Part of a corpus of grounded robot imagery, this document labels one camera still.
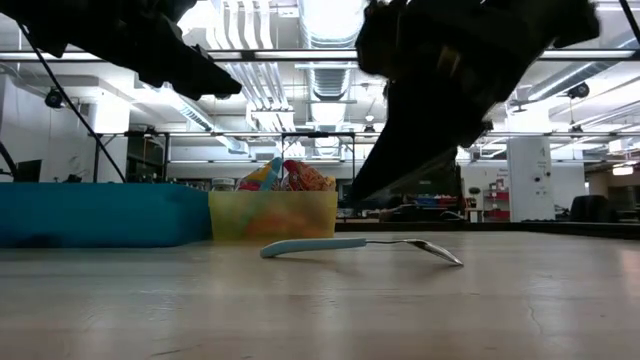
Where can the small potted plant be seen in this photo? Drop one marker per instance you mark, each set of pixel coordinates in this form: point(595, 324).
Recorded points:
point(473, 191)

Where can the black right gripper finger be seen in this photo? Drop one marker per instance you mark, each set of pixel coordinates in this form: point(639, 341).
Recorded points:
point(425, 130)

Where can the dark teal plastic bin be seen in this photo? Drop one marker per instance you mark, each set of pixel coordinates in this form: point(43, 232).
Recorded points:
point(100, 215)

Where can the yellow snack packet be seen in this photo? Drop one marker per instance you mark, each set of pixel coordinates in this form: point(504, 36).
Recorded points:
point(331, 182)

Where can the black table frame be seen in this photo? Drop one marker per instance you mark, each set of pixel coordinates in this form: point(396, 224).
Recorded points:
point(550, 230)

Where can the red snack packet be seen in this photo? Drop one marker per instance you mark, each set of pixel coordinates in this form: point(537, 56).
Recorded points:
point(305, 177)

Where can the black office chair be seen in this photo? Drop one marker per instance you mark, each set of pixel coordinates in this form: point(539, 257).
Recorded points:
point(592, 209)

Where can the ramen noodle packet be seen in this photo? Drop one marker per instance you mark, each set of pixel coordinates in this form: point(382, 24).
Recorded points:
point(260, 175)

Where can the small black monitor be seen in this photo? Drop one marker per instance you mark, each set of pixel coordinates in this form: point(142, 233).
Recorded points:
point(28, 171)

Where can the yellow plastic bin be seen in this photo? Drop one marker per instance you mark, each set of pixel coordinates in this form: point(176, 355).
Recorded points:
point(272, 220)

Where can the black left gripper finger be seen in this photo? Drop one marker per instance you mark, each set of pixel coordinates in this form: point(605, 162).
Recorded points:
point(195, 75)

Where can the black ceiling spotlight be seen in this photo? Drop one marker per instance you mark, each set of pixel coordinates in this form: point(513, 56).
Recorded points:
point(579, 90)
point(54, 99)

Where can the white pillar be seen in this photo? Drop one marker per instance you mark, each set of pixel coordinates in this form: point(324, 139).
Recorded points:
point(527, 170)

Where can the white-lidded glass jar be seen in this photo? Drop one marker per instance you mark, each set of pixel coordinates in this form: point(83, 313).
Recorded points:
point(223, 184)

